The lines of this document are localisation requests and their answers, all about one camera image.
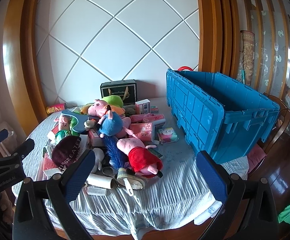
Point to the white pink carton box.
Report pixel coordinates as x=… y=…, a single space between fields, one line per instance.
x=143 y=106

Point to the pink tissue pack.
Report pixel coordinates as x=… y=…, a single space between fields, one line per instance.
x=144 y=131

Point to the rolled patterned carpet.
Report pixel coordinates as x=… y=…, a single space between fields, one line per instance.
x=246 y=57

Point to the colorful pad pack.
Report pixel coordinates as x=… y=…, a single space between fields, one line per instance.
x=167 y=135

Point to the pig plush orange dress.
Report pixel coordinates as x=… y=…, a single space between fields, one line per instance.
x=100 y=108

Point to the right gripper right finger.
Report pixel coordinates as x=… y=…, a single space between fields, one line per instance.
x=260 y=217

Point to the pig plush blue body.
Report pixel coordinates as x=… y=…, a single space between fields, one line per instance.
x=111 y=124

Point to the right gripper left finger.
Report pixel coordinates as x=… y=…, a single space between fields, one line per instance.
x=31 y=220

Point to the blue plastic storage crate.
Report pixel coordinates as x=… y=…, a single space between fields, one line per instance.
x=219 y=114

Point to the maroon cap with lettering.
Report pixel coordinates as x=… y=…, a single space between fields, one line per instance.
x=66 y=151

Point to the wooden chair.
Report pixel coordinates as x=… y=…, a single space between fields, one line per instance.
x=261 y=149

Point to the green frog plush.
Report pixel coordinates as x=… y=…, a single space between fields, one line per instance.
x=113 y=100

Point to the pink chip can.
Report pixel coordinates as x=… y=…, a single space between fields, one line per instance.
x=55 y=108

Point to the black gift box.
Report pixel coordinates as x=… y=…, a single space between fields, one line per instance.
x=126 y=89

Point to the pig plush with glasses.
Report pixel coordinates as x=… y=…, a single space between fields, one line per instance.
x=65 y=123

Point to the pig plush red dress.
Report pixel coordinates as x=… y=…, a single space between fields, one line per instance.
x=141 y=160

